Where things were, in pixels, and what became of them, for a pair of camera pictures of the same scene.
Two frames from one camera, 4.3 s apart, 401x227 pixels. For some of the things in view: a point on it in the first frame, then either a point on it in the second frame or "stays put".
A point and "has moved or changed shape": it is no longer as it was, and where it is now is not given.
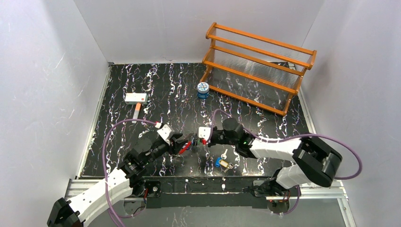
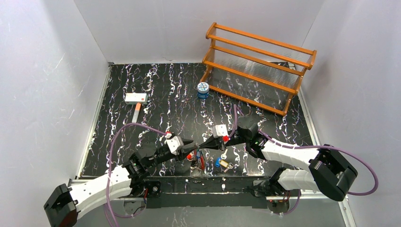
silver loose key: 224,155 stays put
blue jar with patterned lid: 203,90 stays put
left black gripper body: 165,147 → 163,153
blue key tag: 217,163 stays put
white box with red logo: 134,98 stays put
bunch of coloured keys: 185,147 has moved or changed shape
